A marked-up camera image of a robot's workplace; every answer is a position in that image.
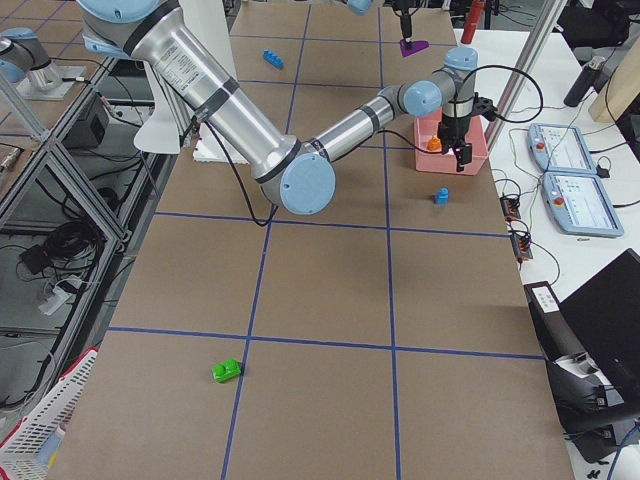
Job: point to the purple toy block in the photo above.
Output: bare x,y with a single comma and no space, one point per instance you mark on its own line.
412,47

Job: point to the teach pendant tablet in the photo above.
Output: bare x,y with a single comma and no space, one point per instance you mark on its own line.
579,205
559,148

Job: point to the aluminium frame post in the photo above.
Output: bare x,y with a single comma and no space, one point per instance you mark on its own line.
531,51

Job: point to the black water bottle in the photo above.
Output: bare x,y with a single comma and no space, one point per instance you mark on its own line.
585,80

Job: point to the orange toy block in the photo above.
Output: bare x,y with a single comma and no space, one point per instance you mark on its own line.
434,145

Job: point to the white plastic basket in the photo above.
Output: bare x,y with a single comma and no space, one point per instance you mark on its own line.
31,448

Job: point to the lower teach pendant tablet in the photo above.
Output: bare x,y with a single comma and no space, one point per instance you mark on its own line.
579,205

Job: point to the long blue toy block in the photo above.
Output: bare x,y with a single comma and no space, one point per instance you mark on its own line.
273,59

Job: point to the black laptop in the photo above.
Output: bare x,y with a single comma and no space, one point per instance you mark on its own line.
604,315

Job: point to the upper teach pendant tablet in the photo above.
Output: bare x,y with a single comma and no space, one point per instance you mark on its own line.
559,148

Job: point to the small blue toy block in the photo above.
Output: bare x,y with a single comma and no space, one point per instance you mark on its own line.
442,196

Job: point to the green toy block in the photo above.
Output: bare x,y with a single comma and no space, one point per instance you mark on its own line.
226,370

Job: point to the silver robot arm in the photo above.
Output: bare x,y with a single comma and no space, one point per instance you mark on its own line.
401,8
297,176

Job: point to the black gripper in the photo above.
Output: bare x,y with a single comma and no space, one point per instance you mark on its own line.
451,129

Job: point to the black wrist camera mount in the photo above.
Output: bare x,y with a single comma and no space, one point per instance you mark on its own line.
484,107

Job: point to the red cylinder bottle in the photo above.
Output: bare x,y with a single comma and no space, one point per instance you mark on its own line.
472,21

